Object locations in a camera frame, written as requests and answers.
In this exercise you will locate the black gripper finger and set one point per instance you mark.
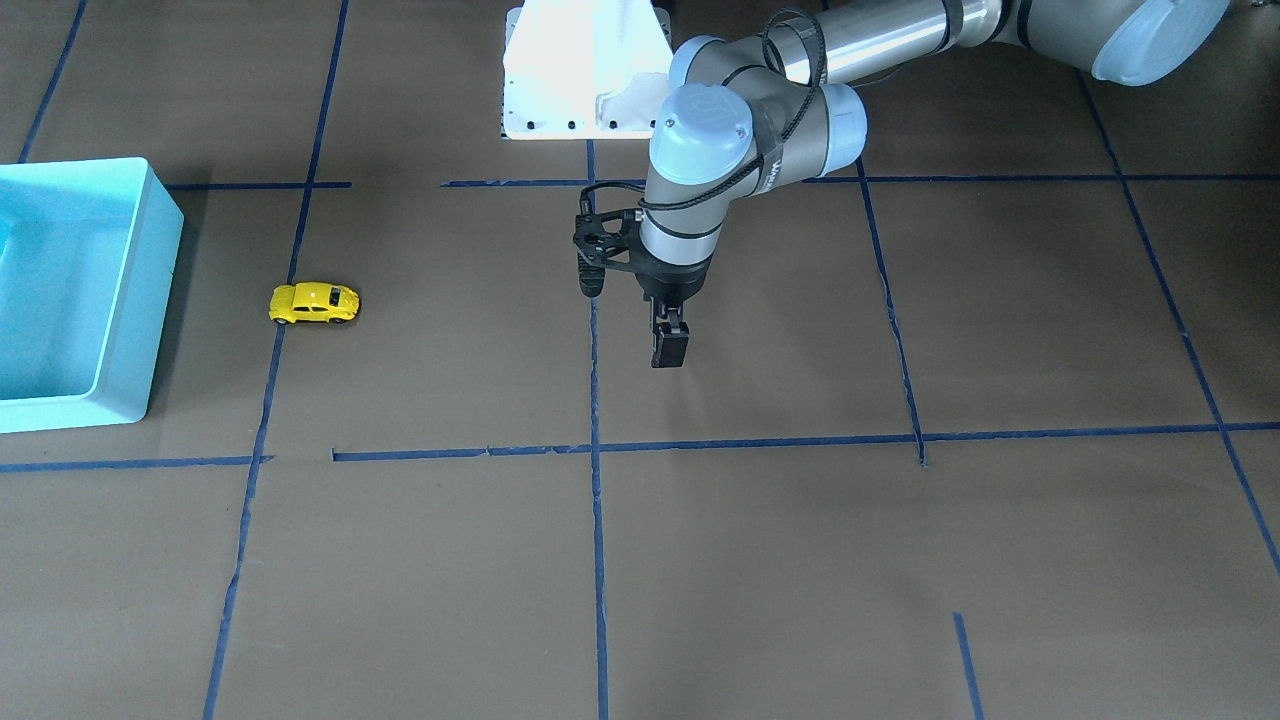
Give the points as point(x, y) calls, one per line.
point(670, 335)

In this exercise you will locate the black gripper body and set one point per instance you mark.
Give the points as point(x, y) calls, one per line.
point(676, 279)

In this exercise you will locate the yellow beetle toy car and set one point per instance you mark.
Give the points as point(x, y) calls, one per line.
point(320, 302)

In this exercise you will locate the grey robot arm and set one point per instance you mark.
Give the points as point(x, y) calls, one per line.
point(745, 117)

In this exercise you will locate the turquoise plastic bin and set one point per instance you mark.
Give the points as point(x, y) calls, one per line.
point(89, 253)

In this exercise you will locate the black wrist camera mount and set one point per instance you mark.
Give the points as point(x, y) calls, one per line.
point(603, 242)

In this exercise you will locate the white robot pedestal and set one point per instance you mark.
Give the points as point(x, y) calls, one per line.
point(584, 70)

